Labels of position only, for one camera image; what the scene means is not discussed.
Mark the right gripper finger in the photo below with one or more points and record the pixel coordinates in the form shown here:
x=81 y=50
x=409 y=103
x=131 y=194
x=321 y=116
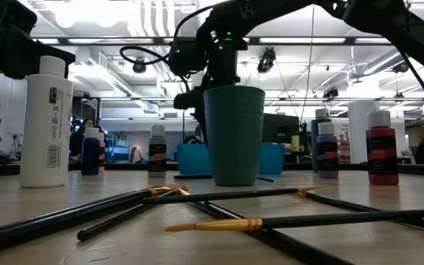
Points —
x=186 y=101

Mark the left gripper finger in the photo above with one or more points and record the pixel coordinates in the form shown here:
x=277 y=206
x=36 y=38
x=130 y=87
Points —
x=59 y=51

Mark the grey paint bottle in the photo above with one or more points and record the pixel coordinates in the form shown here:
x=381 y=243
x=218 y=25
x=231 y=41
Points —
x=314 y=147
x=157 y=154

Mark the teal plastic cup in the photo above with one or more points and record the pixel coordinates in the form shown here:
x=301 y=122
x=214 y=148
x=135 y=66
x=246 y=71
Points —
x=234 y=140

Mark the large white plastic bottle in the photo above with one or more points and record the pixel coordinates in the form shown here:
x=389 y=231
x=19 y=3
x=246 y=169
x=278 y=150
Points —
x=42 y=129

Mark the dark blue paint bottle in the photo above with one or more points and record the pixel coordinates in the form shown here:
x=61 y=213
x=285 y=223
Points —
x=90 y=154

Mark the thin short black paintbrush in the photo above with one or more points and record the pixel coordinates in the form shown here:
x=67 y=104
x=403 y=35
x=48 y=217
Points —
x=116 y=219

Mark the magenta red paint bottle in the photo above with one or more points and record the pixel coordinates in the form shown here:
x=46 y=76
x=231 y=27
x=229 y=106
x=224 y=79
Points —
x=381 y=154

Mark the black paintbrush long gold ferrule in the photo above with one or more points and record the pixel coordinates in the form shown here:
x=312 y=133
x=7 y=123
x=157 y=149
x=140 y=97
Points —
x=344 y=218

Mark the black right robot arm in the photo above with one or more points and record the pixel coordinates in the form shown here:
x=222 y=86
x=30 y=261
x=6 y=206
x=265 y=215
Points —
x=399 y=25

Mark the blue plastic tray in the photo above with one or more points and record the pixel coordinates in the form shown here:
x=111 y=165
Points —
x=191 y=158

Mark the blue lit shelf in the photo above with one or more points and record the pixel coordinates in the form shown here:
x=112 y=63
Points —
x=118 y=151

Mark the black computer monitor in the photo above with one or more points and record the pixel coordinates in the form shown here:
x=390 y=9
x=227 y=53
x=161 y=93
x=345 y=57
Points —
x=282 y=129

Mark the small yellow container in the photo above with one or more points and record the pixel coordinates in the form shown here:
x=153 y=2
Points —
x=295 y=143

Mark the black overhead light bar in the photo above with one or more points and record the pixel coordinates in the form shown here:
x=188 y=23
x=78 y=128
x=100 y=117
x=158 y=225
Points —
x=350 y=41

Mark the white pillar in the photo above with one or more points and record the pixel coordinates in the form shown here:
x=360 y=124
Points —
x=357 y=132

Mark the red storage shelf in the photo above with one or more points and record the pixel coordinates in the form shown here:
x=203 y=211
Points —
x=344 y=158

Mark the thick black paintbrush gold ferrule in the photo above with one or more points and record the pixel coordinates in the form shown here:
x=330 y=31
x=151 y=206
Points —
x=50 y=222

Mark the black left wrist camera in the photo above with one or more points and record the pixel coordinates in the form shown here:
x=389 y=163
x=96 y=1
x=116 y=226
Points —
x=2 y=16

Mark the black background rig frame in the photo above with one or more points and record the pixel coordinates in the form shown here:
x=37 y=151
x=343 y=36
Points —
x=142 y=98

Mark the black ceiling-mounted camera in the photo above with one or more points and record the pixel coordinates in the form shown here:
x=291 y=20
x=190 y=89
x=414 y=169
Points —
x=399 y=95
x=267 y=60
x=330 y=92
x=401 y=67
x=139 y=66

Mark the black aluminium table frame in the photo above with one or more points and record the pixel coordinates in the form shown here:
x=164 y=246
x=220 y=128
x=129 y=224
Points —
x=127 y=166

